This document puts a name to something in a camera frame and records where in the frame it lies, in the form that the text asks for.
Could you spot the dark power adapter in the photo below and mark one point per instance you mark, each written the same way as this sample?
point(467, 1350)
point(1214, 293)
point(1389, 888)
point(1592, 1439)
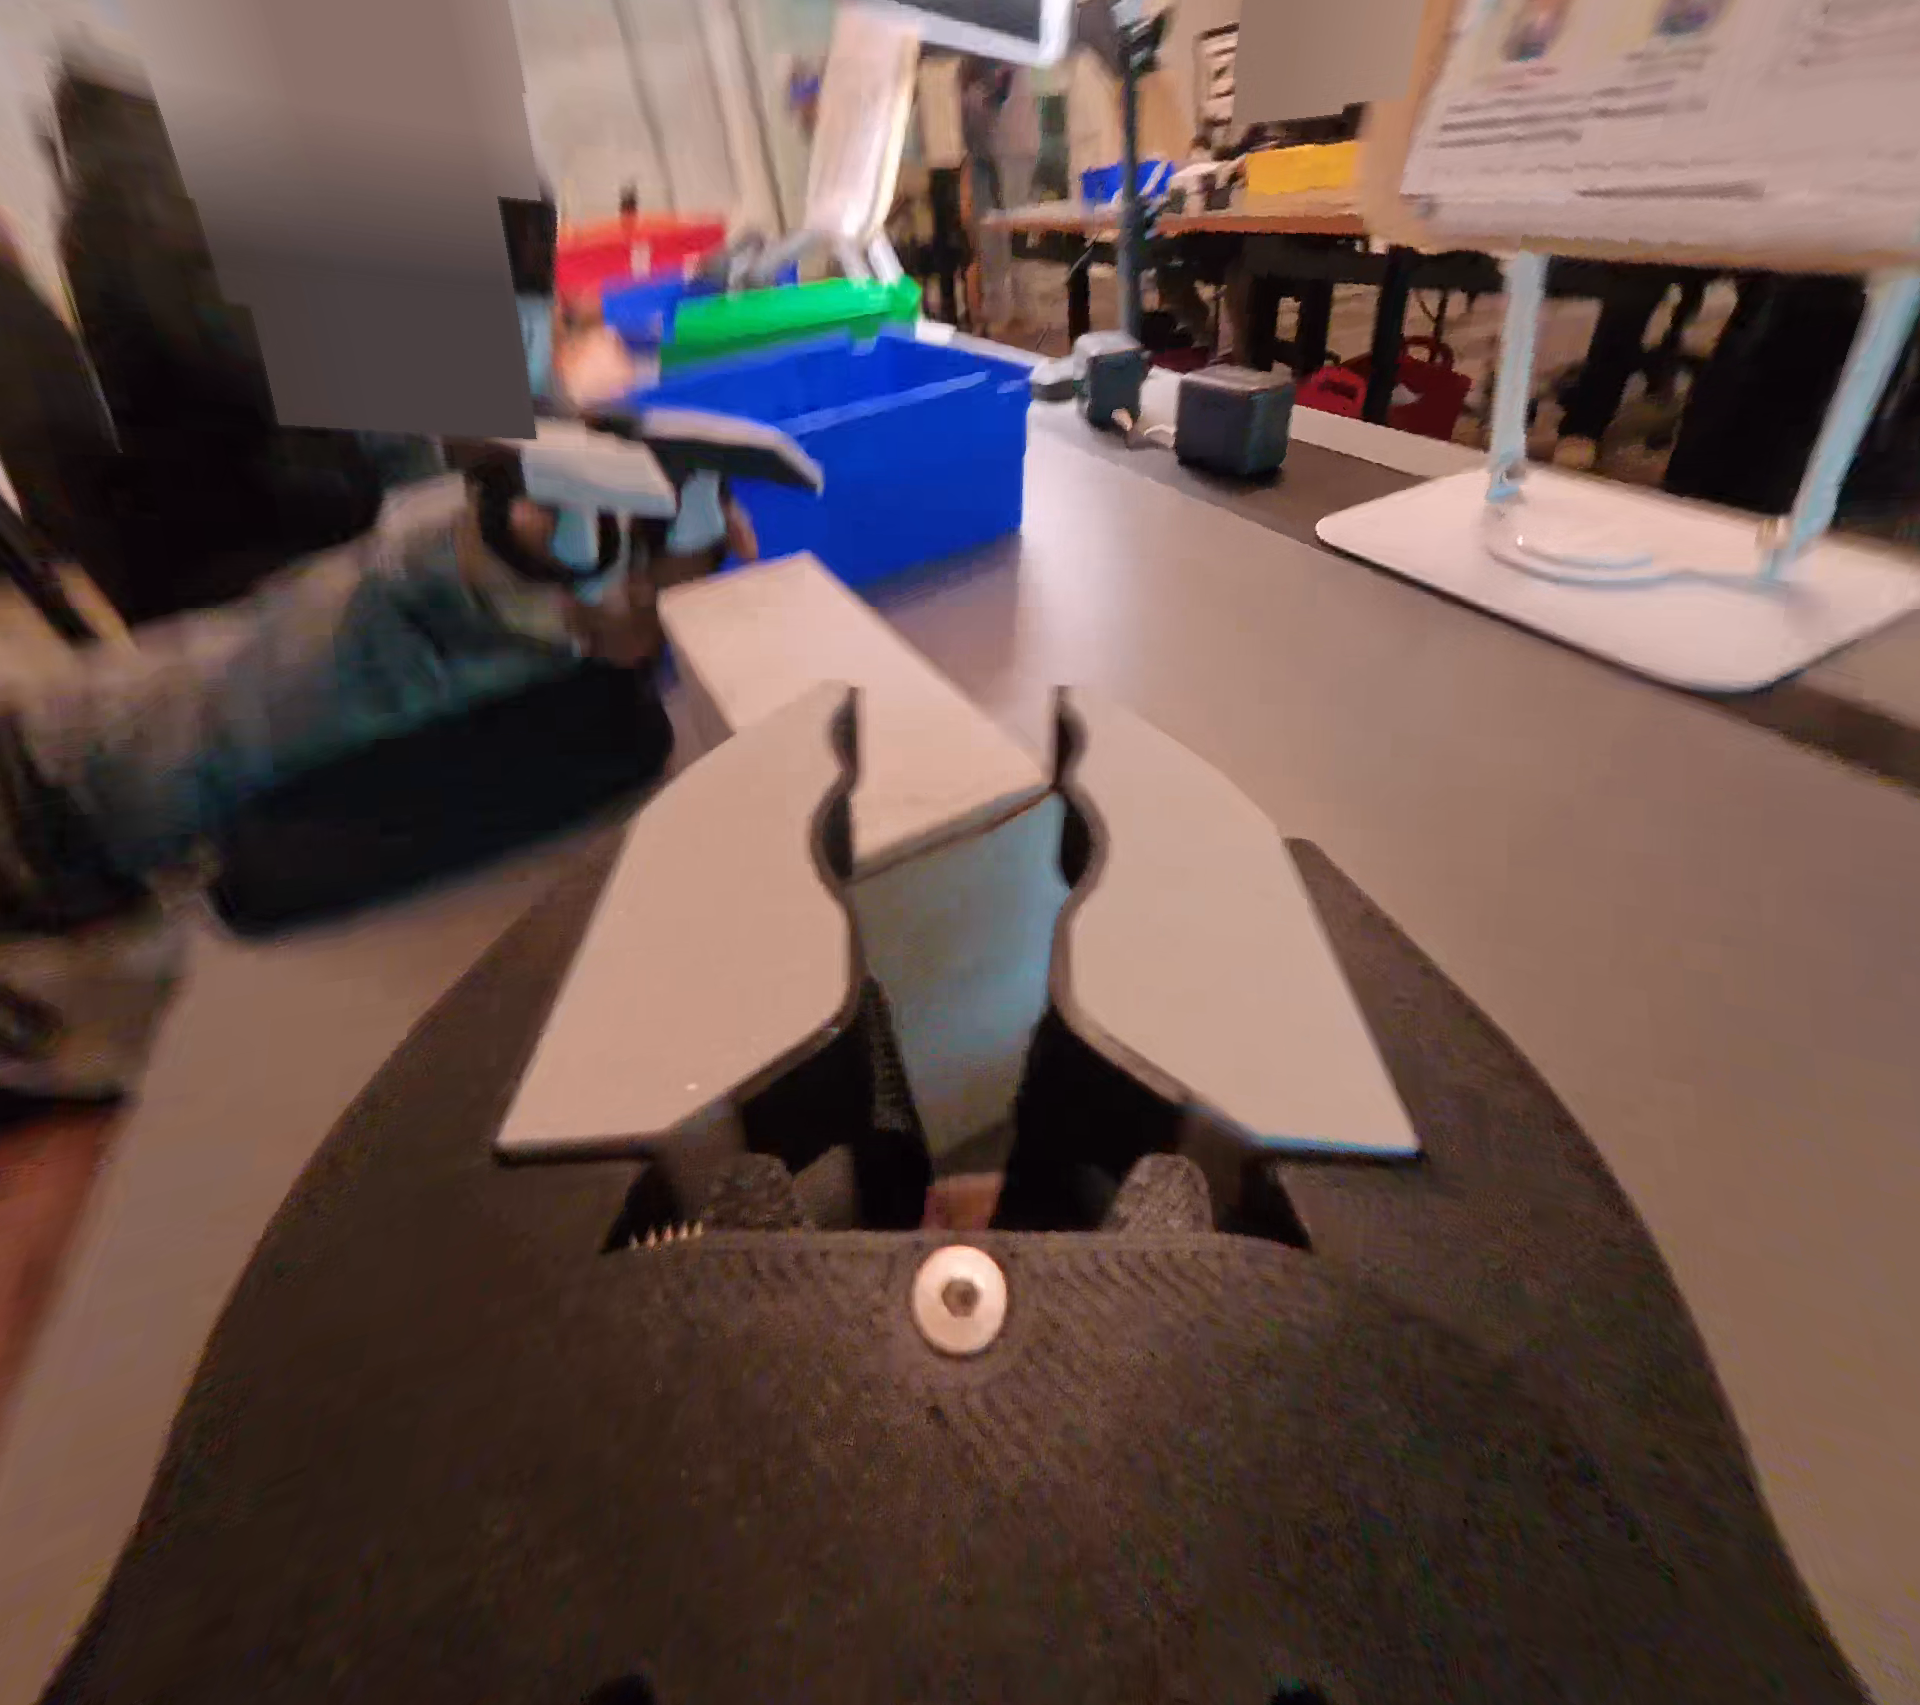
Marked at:
point(1112, 382)

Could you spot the yellow plastic bin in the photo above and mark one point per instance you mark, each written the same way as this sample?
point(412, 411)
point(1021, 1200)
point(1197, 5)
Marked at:
point(1306, 170)

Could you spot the grey desk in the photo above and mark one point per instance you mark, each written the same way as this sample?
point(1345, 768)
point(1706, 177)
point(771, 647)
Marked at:
point(1498, 925)

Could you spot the white board stand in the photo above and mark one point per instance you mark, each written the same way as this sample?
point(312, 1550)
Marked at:
point(1620, 596)

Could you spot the large blue plastic bin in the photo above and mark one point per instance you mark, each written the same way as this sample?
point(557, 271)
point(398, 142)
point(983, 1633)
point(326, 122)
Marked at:
point(901, 459)

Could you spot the black wrist rest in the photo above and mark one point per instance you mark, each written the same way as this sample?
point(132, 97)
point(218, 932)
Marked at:
point(450, 804)

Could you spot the small blue plastic bin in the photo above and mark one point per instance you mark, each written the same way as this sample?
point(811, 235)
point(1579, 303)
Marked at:
point(637, 306)

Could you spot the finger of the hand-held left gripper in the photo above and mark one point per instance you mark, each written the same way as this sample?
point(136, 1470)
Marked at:
point(720, 443)
point(601, 478)

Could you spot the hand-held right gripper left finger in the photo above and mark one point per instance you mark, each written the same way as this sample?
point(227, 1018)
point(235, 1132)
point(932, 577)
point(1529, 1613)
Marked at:
point(704, 957)

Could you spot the small white cardboard box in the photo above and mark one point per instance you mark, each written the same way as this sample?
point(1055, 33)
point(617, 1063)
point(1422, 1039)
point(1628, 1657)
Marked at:
point(839, 657)

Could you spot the red plastic bin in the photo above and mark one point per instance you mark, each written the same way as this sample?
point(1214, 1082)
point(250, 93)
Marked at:
point(631, 251)

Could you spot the red bag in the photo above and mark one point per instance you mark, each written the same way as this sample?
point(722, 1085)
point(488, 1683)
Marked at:
point(1395, 386)

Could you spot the printed instruction poster board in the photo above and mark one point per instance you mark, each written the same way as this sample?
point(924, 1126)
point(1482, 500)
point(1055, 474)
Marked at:
point(1679, 10)

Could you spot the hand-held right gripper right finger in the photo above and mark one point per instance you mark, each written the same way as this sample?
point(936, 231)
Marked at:
point(1215, 972)

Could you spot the background wooden table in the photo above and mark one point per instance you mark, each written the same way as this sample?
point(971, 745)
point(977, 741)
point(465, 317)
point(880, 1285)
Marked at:
point(1200, 220)

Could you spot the black tripod pole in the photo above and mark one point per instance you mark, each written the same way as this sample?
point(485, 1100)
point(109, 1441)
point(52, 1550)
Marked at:
point(1131, 159)

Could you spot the person's left forearm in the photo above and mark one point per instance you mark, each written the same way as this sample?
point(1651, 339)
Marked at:
point(301, 685)

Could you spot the green plastic bin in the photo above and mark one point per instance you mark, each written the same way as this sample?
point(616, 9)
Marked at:
point(779, 319)

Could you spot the dark cube charger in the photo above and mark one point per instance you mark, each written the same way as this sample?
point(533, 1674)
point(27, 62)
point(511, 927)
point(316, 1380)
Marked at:
point(1233, 422)

